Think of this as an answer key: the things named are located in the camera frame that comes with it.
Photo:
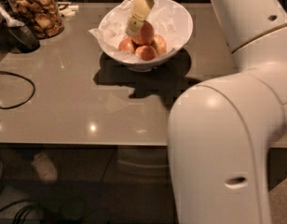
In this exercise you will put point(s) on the small white packets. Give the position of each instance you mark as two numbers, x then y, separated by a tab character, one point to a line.
67	10

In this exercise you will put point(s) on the silver scoop handle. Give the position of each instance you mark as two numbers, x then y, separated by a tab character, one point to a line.
11	22

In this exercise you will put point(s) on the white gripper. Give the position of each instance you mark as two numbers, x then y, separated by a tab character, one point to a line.
140	10

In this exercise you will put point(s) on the glass jar of dried chips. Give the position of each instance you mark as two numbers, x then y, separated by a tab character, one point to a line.
43	15

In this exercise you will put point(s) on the red apple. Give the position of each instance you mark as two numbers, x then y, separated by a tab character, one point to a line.
146	53
127	44
145	35
159	44

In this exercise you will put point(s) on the white ceramic bowl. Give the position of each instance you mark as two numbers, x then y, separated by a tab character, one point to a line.
184	26

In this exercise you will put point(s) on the black round appliance base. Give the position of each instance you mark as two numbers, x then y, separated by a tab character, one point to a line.
23	39

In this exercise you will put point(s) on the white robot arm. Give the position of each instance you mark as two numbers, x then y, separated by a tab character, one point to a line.
220	130

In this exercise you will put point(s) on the white shoe under table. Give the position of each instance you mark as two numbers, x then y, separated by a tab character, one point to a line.
45	168

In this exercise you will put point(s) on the white paper bowl liner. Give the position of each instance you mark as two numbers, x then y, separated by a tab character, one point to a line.
112	28

